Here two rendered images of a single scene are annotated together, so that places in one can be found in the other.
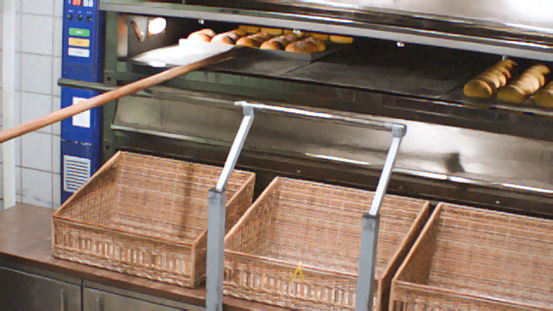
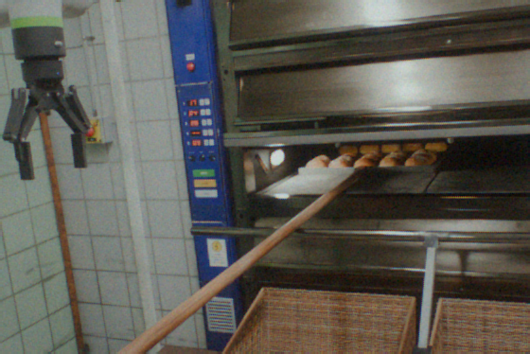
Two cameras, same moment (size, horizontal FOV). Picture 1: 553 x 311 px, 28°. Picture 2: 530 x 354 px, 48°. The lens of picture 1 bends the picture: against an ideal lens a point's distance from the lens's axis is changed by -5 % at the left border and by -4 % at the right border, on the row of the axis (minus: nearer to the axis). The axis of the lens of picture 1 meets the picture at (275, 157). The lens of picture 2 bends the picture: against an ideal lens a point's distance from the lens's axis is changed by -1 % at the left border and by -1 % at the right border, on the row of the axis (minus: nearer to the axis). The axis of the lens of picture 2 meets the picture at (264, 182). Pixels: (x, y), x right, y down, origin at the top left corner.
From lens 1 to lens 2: 2.09 m
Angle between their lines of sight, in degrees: 5
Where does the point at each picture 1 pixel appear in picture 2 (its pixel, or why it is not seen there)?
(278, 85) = (430, 202)
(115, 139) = (256, 275)
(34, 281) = not seen: outside the picture
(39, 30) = (161, 176)
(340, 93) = (505, 203)
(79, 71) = (210, 212)
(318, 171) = (485, 287)
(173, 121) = (316, 252)
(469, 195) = not seen: outside the picture
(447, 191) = not seen: outside the picture
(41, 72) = (169, 218)
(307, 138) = (469, 255)
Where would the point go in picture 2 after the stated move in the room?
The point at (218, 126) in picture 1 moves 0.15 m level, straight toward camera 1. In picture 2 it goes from (366, 252) to (376, 266)
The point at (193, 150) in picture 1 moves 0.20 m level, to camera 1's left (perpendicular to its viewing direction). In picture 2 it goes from (342, 278) to (284, 283)
